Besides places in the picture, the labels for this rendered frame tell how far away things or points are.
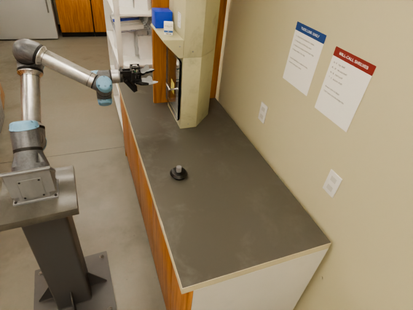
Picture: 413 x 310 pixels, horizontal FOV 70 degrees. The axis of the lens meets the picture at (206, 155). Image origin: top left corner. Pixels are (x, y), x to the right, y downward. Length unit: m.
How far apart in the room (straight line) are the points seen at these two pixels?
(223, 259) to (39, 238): 0.92
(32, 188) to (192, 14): 1.14
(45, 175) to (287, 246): 1.10
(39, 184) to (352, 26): 1.43
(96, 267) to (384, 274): 1.80
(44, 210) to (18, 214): 0.10
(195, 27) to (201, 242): 1.10
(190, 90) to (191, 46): 0.26
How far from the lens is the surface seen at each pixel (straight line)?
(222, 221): 1.40
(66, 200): 1.54
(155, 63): 2.12
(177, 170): 1.55
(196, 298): 1.31
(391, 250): 1.32
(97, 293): 2.29
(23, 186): 1.51
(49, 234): 1.69
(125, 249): 2.46
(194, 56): 1.76
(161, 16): 1.87
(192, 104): 1.89
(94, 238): 2.56
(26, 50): 1.66
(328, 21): 1.40
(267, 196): 1.57
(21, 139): 1.51
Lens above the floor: 2.01
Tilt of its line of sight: 38 degrees down
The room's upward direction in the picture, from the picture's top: 7 degrees clockwise
